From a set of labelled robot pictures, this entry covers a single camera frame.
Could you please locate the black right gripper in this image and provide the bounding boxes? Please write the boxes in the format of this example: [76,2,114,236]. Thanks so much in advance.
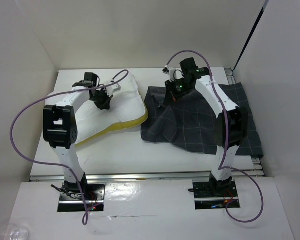
[163,78,193,106]

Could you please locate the white pillow yellow edge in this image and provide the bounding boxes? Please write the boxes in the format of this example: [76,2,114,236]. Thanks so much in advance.
[75,74,148,145]

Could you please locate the dark grey checked pillowcase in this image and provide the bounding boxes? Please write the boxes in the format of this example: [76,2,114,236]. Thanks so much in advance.
[140,83,264,158]

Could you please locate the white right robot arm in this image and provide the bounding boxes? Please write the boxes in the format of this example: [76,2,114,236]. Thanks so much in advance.
[162,57,249,196]

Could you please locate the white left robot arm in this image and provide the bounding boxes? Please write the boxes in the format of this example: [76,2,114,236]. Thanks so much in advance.
[43,72,121,200]

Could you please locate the clear plastic object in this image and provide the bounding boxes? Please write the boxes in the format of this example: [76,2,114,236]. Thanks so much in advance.
[0,223,30,240]

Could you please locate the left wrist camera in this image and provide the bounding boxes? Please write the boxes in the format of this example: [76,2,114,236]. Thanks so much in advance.
[104,80,121,97]

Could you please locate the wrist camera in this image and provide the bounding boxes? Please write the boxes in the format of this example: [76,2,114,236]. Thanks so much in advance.
[104,80,121,97]
[162,65,177,82]

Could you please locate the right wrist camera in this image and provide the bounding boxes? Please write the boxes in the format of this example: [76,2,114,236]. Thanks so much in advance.
[162,65,177,82]

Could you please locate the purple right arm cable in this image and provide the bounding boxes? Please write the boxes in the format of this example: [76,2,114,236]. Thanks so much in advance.
[166,49,265,223]

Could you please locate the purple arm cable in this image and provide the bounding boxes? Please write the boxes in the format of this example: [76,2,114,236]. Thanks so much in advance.
[166,49,265,223]
[9,69,130,226]

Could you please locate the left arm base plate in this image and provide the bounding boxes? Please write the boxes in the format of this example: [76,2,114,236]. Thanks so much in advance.
[57,183,106,213]

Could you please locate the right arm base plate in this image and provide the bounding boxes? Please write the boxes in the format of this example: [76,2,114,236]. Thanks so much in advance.
[188,181,241,210]

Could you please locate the aluminium rail frame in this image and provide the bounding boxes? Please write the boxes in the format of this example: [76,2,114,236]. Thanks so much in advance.
[30,68,264,181]

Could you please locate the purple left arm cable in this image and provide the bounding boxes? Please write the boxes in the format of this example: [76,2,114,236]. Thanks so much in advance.
[9,69,130,226]

